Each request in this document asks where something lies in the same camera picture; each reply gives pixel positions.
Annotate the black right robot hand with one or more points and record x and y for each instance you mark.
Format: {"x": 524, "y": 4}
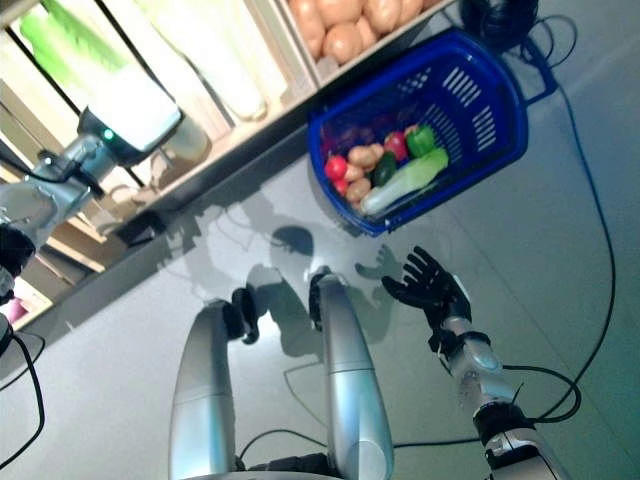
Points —
{"x": 437, "y": 295}

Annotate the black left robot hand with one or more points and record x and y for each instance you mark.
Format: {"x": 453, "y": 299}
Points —
{"x": 135, "y": 125}

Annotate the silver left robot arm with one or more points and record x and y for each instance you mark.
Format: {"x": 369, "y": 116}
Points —
{"x": 35, "y": 200}

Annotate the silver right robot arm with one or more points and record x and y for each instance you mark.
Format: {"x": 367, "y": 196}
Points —
{"x": 480, "y": 360}

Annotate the blue plastic shopping basket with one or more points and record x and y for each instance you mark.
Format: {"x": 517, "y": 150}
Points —
{"x": 480, "y": 100}

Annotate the wooden slat crate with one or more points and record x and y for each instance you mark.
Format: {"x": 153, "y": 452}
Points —
{"x": 350, "y": 70}
{"x": 250, "y": 135}

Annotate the black right robot foot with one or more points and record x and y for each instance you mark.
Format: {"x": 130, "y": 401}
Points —
{"x": 316, "y": 300}

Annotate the black robot foot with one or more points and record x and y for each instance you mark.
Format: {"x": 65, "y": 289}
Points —
{"x": 245, "y": 315}
{"x": 316, "y": 300}

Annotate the wooden display stand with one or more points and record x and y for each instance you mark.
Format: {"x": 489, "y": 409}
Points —
{"x": 65, "y": 250}

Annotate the small red tomato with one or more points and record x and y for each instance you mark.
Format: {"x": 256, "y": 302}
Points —
{"x": 341, "y": 187}

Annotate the green bell pepper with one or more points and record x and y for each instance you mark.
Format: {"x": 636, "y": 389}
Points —
{"x": 420, "y": 141}

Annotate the red bell pepper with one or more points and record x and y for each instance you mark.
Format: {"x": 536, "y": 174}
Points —
{"x": 396, "y": 145}

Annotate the black left robot foot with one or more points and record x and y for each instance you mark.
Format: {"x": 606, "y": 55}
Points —
{"x": 245, "y": 315}

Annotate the dark robot waist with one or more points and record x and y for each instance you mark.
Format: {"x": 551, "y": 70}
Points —
{"x": 280, "y": 470}

